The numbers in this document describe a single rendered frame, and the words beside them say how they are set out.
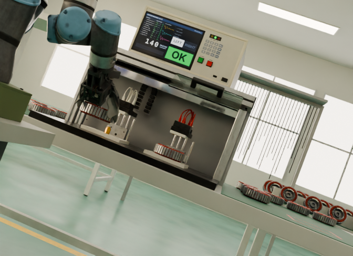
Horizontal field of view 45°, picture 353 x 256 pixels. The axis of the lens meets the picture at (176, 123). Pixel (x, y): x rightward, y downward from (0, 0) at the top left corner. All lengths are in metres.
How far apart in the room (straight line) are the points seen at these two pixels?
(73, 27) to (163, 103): 0.87
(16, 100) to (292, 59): 7.44
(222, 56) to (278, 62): 6.52
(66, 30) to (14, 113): 0.22
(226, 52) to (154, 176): 0.65
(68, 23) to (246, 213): 0.71
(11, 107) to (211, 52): 0.91
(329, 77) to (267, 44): 1.26
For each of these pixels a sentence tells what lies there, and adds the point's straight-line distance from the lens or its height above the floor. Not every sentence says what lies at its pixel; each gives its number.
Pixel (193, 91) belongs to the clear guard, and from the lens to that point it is 1.40.
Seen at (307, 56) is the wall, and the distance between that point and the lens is 8.31.
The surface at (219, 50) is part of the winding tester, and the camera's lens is 1.72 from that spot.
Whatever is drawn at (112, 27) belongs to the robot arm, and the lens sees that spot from 1.17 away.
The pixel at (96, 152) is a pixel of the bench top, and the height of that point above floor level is 0.72.
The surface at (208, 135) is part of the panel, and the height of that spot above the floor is 0.92.
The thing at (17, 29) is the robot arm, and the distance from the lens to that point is 1.03.
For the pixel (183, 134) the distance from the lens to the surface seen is 1.58.
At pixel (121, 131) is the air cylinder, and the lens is 1.70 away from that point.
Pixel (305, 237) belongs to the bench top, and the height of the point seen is 0.72.
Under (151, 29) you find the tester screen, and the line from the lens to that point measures 1.77.
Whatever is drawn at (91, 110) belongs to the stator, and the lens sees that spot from 1.35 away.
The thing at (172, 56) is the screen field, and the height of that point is 1.16.
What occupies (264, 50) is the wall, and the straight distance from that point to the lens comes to 8.25.
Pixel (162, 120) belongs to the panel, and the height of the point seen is 0.91.
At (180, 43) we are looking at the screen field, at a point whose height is 1.22.
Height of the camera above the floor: 0.83
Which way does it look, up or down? 3 degrees up
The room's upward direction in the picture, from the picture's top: 21 degrees clockwise
